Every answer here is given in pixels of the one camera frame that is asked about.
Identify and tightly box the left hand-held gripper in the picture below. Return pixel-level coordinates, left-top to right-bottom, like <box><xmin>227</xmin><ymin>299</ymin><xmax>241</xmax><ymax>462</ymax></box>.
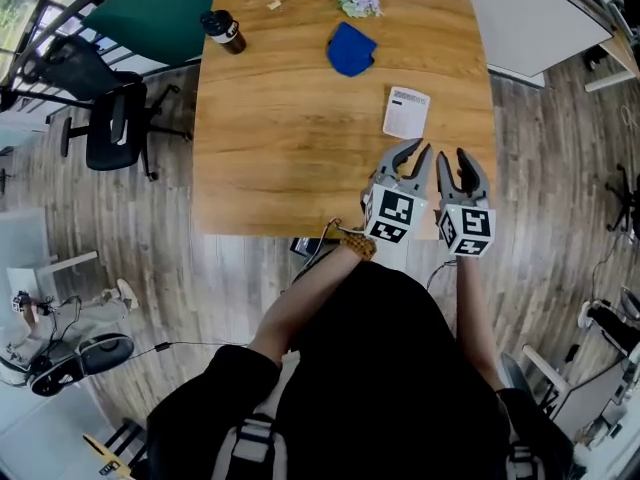
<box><xmin>360</xmin><ymin>137</ymin><xmax>434</xmax><ymax>245</ymax></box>

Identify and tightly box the black and white helmet device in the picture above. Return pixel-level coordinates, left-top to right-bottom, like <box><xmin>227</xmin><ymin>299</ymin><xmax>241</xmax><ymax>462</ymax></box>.
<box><xmin>27</xmin><ymin>332</ymin><xmax>136</xmax><ymax>398</ymax></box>

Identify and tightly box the crumpled floral wrapper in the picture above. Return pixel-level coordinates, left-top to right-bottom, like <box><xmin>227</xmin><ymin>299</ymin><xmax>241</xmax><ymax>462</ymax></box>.
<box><xmin>335</xmin><ymin>0</ymin><xmax>385</xmax><ymax>19</ymax></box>

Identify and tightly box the black chair base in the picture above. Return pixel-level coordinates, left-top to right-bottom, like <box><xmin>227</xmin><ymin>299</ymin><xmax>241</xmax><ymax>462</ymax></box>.
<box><xmin>604</xmin><ymin>162</ymin><xmax>640</xmax><ymax>234</ymax></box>

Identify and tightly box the person's black shirt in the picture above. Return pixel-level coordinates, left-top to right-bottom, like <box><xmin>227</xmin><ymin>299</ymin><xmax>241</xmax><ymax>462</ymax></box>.
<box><xmin>147</xmin><ymin>260</ymin><xmax>574</xmax><ymax>480</ymax></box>

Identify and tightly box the brown beaded bracelet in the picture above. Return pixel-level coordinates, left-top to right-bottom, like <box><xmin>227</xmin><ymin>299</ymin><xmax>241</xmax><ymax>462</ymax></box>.
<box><xmin>340</xmin><ymin>232</ymin><xmax>377</xmax><ymax>262</ymax></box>

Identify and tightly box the green partition panel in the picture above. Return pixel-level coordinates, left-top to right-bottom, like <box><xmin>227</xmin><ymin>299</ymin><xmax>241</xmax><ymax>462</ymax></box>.
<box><xmin>79</xmin><ymin>0</ymin><xmax>229</xmax><ymax>67</ymax></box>

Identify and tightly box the yellow tool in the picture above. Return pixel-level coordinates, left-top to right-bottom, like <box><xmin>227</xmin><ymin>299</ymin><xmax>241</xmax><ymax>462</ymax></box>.
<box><xmin>82</xmin><ymin>432</ymin><xmax>134</xmax><ymax>479</ymax></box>

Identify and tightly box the blue cloth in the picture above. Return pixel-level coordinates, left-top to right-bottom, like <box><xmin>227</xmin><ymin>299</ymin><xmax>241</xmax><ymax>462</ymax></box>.
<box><xmin>326</xmin><ymin>21</ymin><xmax>378</xmax><ymax>78</ymax></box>

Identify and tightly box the white calculator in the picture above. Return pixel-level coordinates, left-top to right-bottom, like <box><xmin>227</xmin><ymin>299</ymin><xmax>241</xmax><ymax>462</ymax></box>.
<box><xmin>382</xmin><ymin>86</ymin><xmax>431</xmax><ymax>139</ymax></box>

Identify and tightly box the person's right forearm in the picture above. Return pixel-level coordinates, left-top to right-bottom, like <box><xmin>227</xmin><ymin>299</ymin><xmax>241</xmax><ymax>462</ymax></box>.
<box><xmin>455</xmin><ymin>255</ymin><xmax>506</xmax><ymax>394</ymax></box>

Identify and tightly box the grey backpack strap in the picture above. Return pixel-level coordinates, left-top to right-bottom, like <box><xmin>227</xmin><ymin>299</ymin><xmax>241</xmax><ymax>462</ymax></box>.
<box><xmin>224</xmin><ymin>412</ymin><xmax>289</xmax><ymax>480</ymax></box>
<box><xmin>504</xmin><ymin>442</ymin><xmax>546</xmax><ymax>480</ymax></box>

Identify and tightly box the person's left forearm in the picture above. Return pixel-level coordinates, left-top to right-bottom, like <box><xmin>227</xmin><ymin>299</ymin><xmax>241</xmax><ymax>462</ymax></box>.
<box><xmin>248</xmin><ymin>245</ymin><xmax>371</xmax><ymax>369</ymax></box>

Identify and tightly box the black box with blue label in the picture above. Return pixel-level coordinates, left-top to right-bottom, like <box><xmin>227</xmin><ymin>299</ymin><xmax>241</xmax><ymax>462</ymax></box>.
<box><xmin>289</xmin><ymin>236</ymin><xmax>321</xmax><ymax>259</ymax></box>

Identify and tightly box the black floor cable with adapter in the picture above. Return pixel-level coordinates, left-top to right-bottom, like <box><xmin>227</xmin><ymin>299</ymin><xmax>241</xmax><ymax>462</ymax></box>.
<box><xmin>134</xmin><ymin>340</ymin><xmax>251</xmax><ymax>357</ymax></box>

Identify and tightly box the wooden table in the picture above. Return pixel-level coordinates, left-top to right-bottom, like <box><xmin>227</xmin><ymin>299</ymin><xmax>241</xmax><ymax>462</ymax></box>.
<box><xmin>219</xmin><ymin>0</ymin><xmax>615</xmax><ymax>89</ymax></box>

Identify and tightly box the black mesh office chair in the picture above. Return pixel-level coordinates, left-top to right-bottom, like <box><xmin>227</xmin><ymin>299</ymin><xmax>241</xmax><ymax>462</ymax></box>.
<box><xmin>9</xmin><ymin>35</ymin><xmax>194</xmax><ymax>182</ymax></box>

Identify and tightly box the black tumbler with white band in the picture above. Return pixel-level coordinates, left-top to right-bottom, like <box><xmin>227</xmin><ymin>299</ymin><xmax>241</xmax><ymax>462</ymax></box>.
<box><xmin>199</xmin><ymin>9</ymin><xmax>247</xmax><ymax>56</ymax></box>

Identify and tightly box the wooden desk with white leg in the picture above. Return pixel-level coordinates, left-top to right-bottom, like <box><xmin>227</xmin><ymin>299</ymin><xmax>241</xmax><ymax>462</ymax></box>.
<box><xmin>584</xmin><ymin>32</ymin><xmax>640</xmax><ymax>94</ymax></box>

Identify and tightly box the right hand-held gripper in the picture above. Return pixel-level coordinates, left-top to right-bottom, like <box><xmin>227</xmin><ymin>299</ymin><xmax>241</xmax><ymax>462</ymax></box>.
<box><xmin>435</xmin><ymin>147</ymin><xmax>498</xmax><ymax>258</ymax></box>

